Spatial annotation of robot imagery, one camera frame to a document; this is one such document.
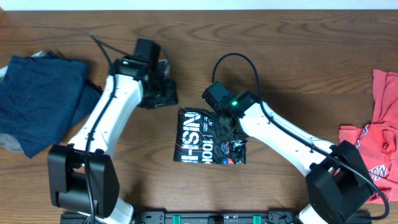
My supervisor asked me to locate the black patterned jersey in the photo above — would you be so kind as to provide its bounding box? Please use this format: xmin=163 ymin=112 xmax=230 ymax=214
xmin=174 ymin=108 xmax=246 ymax=164

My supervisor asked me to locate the red printed t-shirt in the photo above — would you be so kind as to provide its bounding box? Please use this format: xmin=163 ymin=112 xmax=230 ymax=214
xmin=338 ymin=69 xmax=397 ymax=202

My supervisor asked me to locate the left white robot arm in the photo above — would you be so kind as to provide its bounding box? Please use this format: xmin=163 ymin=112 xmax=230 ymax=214
xmin=47 ymin=58 xmax=178 ymax=223

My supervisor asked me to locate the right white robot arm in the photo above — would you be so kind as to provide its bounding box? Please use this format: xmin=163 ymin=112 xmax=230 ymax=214
xmin=206 ymin=90 xmax=379 ymax=223

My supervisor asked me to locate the folded navy blue garment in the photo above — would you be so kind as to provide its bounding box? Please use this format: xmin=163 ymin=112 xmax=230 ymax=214
xmin=1 ymin=52 xmax=102 ymax=158

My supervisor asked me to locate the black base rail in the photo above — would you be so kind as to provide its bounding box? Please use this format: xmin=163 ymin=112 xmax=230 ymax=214
xmin=60 ymin=211 xmax=327 ymax=224

